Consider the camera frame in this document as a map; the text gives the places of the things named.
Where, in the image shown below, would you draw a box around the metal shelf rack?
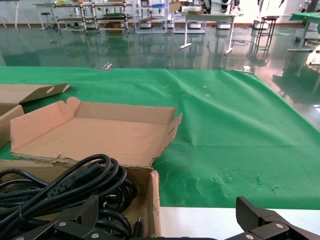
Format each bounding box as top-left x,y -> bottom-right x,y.
53,2 -> 99,35
93,1 -> 134,34

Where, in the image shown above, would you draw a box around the small white table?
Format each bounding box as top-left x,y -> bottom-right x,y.
33,2 -> 57,31

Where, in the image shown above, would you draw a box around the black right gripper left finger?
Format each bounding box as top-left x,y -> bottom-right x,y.
9,194 -> 101,240

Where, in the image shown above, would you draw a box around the brown metal stand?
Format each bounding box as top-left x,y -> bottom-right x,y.
256,16 -> 278,52

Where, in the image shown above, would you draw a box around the thin black barrel plug cable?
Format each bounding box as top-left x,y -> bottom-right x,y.
134,216 -> 144,239

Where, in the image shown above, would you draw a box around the black power cable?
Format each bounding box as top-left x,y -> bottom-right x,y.
96,207 -> 133,240
0,153 -> 138,226
0,169 -> 50,208

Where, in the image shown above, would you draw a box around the white desk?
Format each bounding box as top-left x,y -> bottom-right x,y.
0,0 -> 32,30

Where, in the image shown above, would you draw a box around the cardboard box with intact lid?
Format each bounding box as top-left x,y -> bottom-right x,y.
0,83 -> 72,150

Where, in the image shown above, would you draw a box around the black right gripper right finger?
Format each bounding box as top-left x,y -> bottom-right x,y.
224,196 -> 320,240

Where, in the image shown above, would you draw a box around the white table with metal legs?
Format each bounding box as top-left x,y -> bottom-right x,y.
179,12 -> 238,55

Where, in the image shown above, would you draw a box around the green covered table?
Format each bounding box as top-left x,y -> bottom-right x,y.
287,12 -> 320,53

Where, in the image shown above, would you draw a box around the black stool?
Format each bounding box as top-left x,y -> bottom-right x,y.
39,11 -> 54,31

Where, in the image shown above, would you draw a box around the metal table clamp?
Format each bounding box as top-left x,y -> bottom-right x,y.
95,62 -> 113,72
236,65 -> 256,75

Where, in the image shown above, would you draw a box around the green table cloth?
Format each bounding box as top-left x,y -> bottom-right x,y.
0,66 -> 320,210

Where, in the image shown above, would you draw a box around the cardboard box with torn lid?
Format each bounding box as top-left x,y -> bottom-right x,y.
0,96 -> 183,240

